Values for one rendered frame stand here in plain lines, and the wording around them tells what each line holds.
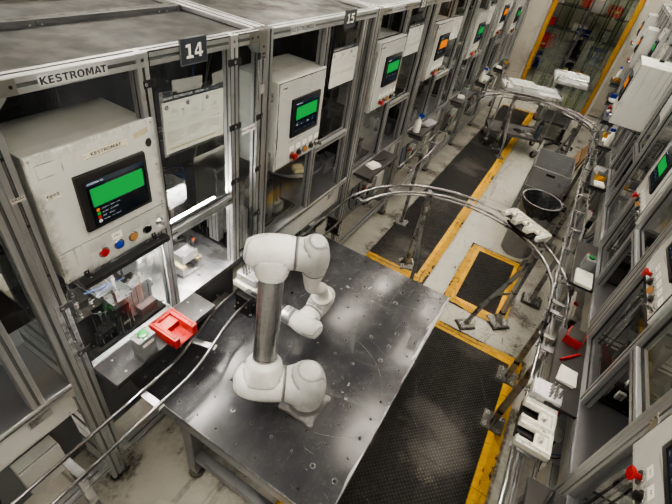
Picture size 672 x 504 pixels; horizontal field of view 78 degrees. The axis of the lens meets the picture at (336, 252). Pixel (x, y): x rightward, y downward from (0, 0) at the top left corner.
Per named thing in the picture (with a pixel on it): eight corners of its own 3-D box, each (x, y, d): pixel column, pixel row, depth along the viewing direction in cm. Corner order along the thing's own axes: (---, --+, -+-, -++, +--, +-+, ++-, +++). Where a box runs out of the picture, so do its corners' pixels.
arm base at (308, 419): (335, 393, 200) (337, 386, 196) (310, 430, 184) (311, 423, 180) (304, 373, 205) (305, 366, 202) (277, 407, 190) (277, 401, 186)
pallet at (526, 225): (497, 219, 321) (502, 209, 315) (510, 217, 327) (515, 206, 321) (533, 249, 298) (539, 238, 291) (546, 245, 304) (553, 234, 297)
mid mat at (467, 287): (502, 329, 343) (503, 328, 342) (440, 298, 360) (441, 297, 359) (525, 266, 414) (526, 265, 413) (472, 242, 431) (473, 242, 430)
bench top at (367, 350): (323, 529, 159) (324, 526, 156) (129, 383, 192) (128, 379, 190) (448, 302, 265) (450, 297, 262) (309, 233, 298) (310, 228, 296)
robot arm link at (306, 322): (287, 331, 206) (302, 312, 214) (313, 346, 202) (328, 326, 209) (286, 319, 198) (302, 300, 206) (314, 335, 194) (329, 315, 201)
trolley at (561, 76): (564, 144, 685) (596, 84, 623) (528, 133, 697) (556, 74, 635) (563, 127, 747) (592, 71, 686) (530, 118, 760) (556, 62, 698)
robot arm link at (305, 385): (323, 414, 184) (330, 386, 170) (282, 412, 182) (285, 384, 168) (323, 382, 197) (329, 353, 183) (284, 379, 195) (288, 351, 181)
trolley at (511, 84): (480, 146, 627) (506, 80, 566) (478, 132, 670) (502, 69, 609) (538, 159, 620) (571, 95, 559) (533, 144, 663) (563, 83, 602)
